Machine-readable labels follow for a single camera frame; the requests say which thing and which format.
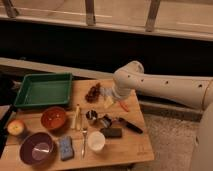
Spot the black brush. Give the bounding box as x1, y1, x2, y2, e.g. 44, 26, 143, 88
100, 117, 143, 138

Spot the purple bowl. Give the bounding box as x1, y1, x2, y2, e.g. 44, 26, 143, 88
19, 132, 54, 165

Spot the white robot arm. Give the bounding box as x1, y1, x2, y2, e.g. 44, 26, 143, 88
101, 61, 213, 171

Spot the orange bowl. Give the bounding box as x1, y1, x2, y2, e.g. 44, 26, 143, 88
41, 106, 67, 131

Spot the small metal cup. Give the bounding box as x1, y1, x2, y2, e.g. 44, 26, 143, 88
86, 110, 98, 125

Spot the pale yellow cheese block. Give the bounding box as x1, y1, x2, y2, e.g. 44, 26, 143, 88
104, 96, 114, 109

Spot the white cup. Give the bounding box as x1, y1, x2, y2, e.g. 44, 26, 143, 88
88, 131, 105, 153

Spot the silver fork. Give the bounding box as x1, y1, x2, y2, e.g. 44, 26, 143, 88
81, 125, 88, 158

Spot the bunch of dark grapes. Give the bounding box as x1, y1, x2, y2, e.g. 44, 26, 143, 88
85, 83, 101, 103

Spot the cream banana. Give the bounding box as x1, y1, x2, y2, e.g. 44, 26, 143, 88
70, 104, 81, 129

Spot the blue sponge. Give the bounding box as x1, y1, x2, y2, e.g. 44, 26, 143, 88
59, 136, 74, 161

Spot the green plastic tray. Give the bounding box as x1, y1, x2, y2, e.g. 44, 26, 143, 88
14, 73, 72, 109

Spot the red yellow apple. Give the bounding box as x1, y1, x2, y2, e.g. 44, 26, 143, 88
7, 120, 25, 136

